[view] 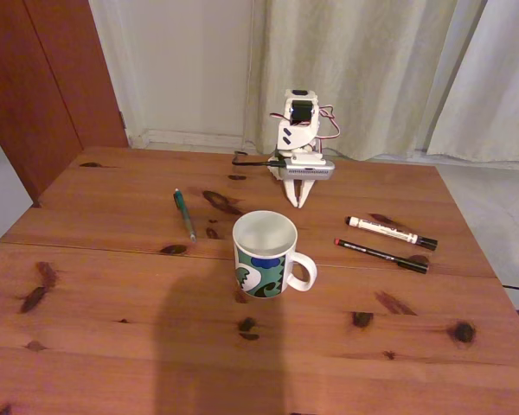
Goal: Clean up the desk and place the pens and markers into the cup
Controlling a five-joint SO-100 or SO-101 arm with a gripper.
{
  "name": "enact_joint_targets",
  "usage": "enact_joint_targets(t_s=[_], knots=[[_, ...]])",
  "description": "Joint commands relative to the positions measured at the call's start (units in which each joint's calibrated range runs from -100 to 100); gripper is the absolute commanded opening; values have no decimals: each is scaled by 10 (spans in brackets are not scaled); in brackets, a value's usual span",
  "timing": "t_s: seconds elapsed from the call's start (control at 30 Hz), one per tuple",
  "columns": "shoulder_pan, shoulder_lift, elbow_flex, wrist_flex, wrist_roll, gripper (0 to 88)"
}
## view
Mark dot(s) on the white marker black cap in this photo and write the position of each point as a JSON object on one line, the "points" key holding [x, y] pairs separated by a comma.
{"points": [[385, 229]]}

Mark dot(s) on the black pen red end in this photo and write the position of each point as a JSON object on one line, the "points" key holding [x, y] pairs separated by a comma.
{"points": [[380, 255]]}

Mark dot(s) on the green pen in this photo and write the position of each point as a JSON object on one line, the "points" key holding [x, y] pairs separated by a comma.
{"points": [[186, 216]]}

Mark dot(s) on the white table clamp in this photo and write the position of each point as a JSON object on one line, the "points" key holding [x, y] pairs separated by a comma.
{"points": [[277, 173]]}

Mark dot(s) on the white mug green blue pattern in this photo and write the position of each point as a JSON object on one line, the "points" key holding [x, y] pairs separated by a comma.
{"points": [[264, 276]]}

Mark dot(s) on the beige curtain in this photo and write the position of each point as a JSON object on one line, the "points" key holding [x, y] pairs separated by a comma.
{"points": [[372, 65], [493, 86]]}

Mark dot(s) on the brown wooden door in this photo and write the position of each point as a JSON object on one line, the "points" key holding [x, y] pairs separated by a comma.
{"points": [[34, 86]]}

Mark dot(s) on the silver camera box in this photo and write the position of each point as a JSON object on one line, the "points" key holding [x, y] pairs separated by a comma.
{"points": [[309, 170]]}

